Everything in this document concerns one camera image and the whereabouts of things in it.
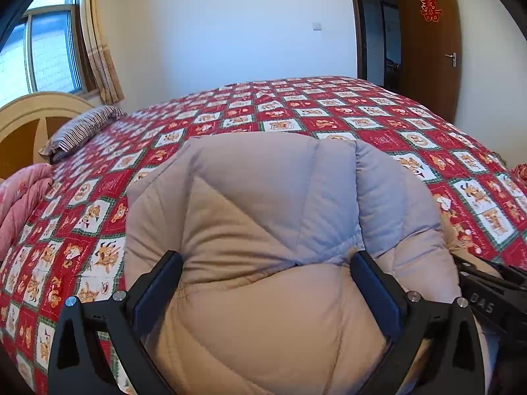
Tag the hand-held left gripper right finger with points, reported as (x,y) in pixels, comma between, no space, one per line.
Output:
(376,292)

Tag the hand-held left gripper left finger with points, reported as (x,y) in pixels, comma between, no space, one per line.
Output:
(158,292)

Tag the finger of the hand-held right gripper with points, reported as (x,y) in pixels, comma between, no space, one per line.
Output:
(477,269)

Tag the beige puffer jacket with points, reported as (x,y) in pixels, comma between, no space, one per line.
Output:
(267,197)

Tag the red cloth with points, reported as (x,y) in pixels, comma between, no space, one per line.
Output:
(521,172)

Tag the pink quilt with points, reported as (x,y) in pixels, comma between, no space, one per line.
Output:
(20,201)

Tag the striped pillow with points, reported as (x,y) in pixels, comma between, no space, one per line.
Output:
(82,125)

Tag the red printed bedspread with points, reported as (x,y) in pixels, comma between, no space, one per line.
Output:
(288,98)

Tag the cream wooden headboard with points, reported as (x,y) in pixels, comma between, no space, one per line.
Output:
(24,119)

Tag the brown wooden door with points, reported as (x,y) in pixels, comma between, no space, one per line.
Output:
(428,49)

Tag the beige floral curtain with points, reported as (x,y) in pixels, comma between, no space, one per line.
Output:
(101,41)

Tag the red paper door decoration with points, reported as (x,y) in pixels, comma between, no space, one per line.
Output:
(430,8)

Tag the window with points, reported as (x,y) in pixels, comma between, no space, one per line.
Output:
(49,45)

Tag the dark door frame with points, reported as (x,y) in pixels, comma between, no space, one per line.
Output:
(356,20)

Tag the white wall switch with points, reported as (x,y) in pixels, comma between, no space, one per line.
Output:
(317,26)

